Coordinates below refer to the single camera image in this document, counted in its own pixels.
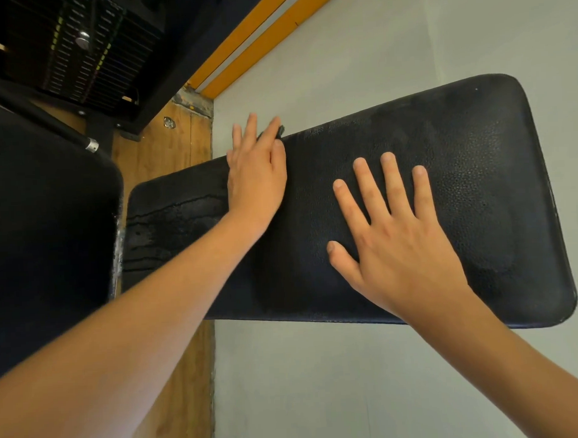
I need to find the person's left hand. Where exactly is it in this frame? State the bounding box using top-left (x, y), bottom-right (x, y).
top-left (223, 112), bottom-right (291, 241)

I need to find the person's right forearm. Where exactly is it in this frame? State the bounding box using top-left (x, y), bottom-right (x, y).
top-left (419, 286), bottom-right (578, 438)

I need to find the person's right hand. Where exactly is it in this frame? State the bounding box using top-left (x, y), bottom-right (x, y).
top-left (323, 150), bottom-right (473, 325)

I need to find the person's left forearm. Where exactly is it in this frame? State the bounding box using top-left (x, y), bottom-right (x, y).
top-left (0, 217), bottom-right (269, 438)

